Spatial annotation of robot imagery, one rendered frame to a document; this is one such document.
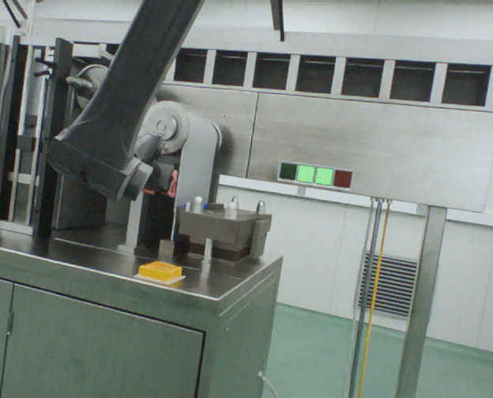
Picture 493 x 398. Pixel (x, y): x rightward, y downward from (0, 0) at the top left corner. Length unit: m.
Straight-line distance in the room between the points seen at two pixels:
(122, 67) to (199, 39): 1.19
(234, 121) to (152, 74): 1.07
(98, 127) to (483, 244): 3.59
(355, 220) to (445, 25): 1.75
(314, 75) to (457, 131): 0.50
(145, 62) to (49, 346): 0.83
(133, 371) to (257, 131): 0.85
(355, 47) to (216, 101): 0.49
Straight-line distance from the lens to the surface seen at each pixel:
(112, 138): 0.42
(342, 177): 1.38
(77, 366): 1.08
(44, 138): 1.25
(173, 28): 0.42
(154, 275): 0.91
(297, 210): 3.76
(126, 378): 1.02
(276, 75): 1.55
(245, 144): 1.45
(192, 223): 1.11
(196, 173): 1.27
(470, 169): 1.41
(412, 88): 1.51
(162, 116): 1.18
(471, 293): 3.88
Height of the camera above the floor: 1.14
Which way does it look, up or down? 3 degrees down
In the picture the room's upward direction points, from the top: 8 degrees clockwise
